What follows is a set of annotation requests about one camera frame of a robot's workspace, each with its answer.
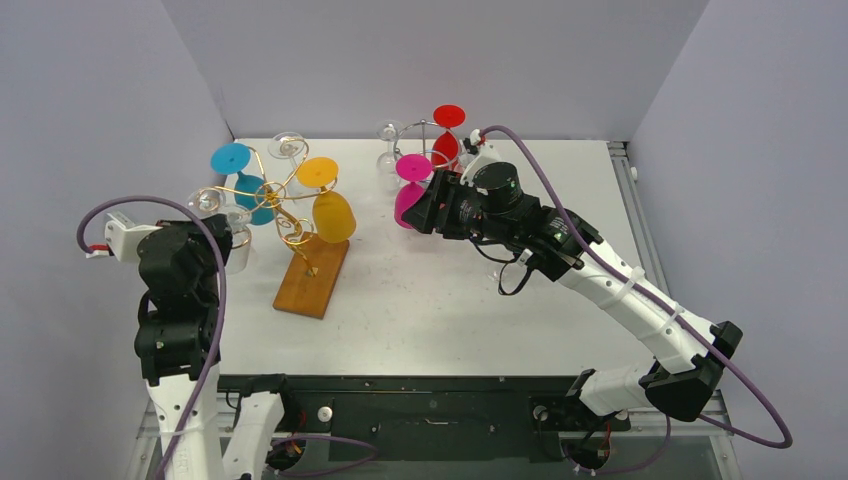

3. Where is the clear etched goblet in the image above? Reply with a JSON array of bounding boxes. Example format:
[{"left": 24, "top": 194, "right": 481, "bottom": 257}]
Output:
[{"left": 220, "top": 204, "right": 252, "bottom": 275}]

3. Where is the clear champagne flute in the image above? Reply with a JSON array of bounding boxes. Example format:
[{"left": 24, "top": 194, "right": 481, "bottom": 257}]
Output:
[{"left": 486, "top": 262, "right": 506, "bottom": 284}]

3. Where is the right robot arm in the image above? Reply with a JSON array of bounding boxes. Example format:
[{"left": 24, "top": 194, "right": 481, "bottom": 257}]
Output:
[{"left": 401, "top": 162, "right": 742, "bottom": 427}]

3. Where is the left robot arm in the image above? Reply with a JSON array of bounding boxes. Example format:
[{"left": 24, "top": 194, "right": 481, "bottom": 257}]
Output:
[{"left": 134, "top": 221, "right": 299, "bottom": 479}]

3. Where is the clear glass on gold rack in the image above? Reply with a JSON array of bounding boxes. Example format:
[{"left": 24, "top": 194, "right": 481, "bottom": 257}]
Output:
[{"left": 186, "top": 187, "right": 226, "bottom": 218}]

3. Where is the pink wine glass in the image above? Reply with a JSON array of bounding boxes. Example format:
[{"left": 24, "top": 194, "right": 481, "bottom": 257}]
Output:
[{"left": 394, "top": 154, "right": 432, "bottom": 229}]

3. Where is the red wine glass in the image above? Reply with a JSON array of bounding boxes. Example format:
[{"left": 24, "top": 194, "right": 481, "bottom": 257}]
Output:
[{"left": 430, "top": 104, "right": 466, "bottom": 170}]

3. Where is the blue wine glass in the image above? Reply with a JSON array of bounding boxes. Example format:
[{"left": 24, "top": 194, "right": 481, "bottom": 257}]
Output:
[{"left": 210, "top": 142, "right": 274, "bottom": 226}]

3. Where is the clear glass back left silver rack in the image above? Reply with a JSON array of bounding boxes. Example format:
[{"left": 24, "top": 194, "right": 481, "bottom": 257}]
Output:
[{"left": 376, "top": 120, "right": 403, "bottom": 196}]

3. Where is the yellow wine glass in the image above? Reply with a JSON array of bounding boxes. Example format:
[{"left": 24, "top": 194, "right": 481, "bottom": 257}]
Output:
[{"left": 296, "top": 157, "right": 356, "bottom": 244}]

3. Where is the gold rack with wooden base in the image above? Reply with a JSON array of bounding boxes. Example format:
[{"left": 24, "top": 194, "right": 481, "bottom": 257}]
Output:
[{"left": 214, "top": 139, "right": 353, "bottom": 319}]

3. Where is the clear glass back gold rack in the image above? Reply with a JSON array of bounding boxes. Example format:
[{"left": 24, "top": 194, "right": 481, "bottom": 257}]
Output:
[{"left": 267, "top": 132, "right": 307, "bottom": 197}]

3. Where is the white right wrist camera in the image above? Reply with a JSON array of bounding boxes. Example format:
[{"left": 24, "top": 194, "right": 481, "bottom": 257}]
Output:
[{"left": 460, "top": 129, "right": 502, "bottom": 187}]

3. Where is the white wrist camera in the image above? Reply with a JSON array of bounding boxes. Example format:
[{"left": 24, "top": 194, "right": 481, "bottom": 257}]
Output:
[
  {"left": 460, "top": 129, "right": 502, "bottom": 187},
  {"left": 85, "top": 211, "right": 161, "bottom": 264}
]

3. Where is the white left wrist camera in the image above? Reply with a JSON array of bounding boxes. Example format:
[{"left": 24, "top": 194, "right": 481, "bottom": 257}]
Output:
[{"left": 85, "top": 211, "right": 161, "bottom": 264}]

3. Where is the silver wire glass rack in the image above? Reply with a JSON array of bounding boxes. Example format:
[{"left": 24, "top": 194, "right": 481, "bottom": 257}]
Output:
[{"left": 396, "top": 119, "right": 464, "bottom": 171}]

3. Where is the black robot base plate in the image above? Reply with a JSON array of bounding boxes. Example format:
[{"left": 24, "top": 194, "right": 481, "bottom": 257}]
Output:
[{"left": 218, "top": 374, "right": 635, "bottom": 476}]

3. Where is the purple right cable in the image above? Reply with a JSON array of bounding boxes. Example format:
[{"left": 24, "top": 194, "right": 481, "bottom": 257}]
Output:
[{"left": 480, "top": 125, "right": 794, "bottom": 450}]

